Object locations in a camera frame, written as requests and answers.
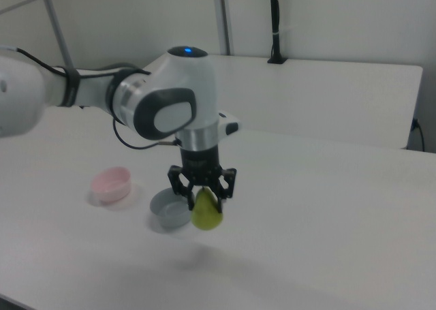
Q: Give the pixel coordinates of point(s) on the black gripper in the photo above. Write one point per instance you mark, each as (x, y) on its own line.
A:
(200, 163)

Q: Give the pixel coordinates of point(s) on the green pear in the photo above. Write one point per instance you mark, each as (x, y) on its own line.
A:
(206, 211)

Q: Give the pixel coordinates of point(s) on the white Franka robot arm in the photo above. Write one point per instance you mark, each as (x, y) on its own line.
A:
(170, 92)

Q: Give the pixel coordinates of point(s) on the grey bowl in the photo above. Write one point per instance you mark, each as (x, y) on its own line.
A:
(168, 211)

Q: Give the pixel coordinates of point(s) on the pink bowl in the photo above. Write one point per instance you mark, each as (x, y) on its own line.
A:
(110, 187)

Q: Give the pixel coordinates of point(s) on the white rectangular table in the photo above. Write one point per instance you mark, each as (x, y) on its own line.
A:
(306, 95)

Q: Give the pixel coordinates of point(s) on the black pole with base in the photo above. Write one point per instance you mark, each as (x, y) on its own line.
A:
(275, 20)

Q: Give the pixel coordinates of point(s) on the grey metal partition post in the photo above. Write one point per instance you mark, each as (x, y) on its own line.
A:
(56, 24)
(223, 17)

